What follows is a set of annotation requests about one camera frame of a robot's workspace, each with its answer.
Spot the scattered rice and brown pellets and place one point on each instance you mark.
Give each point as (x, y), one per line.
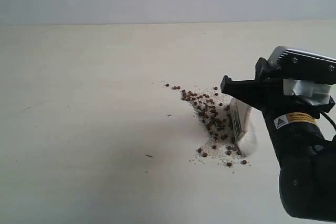
(212, 110)

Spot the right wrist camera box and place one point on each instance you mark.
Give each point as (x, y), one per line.
(302, 61)

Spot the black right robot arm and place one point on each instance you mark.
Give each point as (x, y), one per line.
(305, 157)

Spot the white paint brush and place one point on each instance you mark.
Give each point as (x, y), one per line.
(244, 132)

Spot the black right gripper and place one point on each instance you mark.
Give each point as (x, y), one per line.
(268, 92)

